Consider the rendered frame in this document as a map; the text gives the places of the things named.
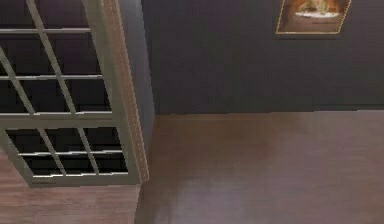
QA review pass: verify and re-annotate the beige framed grid window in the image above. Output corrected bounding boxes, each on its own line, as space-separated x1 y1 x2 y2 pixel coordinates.
0 0 151 189

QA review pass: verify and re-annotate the gold framed wall picture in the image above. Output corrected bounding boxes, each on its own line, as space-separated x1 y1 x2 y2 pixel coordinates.
275 0 353 36

